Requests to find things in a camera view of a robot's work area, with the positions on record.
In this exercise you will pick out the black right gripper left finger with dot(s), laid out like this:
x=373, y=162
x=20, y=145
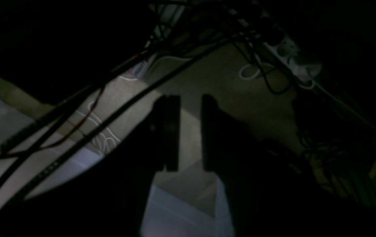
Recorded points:
x=165, y=132

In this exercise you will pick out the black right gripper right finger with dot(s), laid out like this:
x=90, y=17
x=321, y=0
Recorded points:
x=220, y=137

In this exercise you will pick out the white power strip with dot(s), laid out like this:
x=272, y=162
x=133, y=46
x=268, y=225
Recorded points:
x=302, y=66

